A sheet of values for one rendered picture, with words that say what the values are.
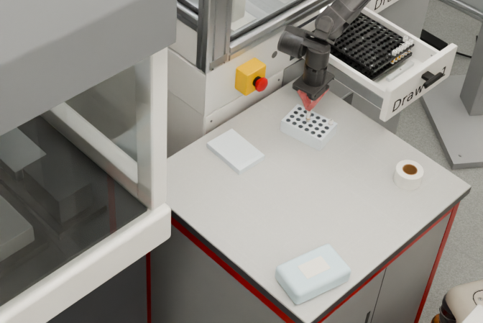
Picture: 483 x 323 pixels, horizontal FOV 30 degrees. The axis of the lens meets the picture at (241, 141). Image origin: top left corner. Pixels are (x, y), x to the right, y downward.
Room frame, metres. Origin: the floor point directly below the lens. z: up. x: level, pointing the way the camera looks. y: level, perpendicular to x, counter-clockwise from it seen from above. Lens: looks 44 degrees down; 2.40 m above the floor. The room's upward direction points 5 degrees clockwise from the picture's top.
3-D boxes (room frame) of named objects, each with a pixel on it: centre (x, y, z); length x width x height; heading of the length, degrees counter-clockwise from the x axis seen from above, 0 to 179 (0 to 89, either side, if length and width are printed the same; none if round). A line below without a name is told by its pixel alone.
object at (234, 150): (1.64, 0.01, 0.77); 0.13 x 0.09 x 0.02; 46
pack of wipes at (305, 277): (1.26, -0.19, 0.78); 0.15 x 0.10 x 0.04; 125
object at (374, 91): (1.99, -0.30, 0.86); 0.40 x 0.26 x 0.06; 48
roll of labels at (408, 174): (1.60, -0.43, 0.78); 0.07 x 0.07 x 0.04
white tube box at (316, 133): (1.74, -0.17, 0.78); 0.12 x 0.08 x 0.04; 59
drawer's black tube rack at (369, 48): (1.99, -0.31, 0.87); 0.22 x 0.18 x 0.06; 48
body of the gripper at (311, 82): (1.74, -0.17, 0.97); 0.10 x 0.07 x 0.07; 147
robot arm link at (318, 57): (1.74, -0.16, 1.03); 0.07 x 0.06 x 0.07; 64
